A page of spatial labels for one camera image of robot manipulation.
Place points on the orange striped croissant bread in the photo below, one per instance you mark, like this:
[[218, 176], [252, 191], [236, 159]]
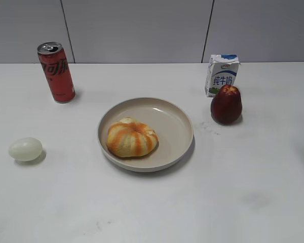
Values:
[[130, 138]]

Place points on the beige round plate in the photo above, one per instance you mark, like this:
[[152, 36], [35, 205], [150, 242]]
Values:
[[172, 126]]

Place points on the dark red wax apple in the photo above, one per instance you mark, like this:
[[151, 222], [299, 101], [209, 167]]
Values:
[[226, 106]]

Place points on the white blue milk carton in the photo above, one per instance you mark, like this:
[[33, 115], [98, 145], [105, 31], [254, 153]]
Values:
[[222, 70]]

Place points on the red cola can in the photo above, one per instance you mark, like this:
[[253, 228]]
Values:
[[54, 63]]

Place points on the white egg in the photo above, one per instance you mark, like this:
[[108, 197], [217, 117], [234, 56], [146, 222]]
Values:
[[25, 149]]

